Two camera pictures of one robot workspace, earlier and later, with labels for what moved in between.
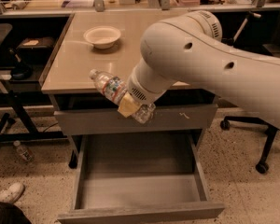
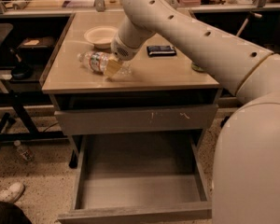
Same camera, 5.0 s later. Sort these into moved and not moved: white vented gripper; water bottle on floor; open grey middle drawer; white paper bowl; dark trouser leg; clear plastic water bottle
Moved: clear plastic water bottle; white vented gripper
Not moved: water bottle on floor; dark trouser leg; white paper bowl; open grey middle drawer
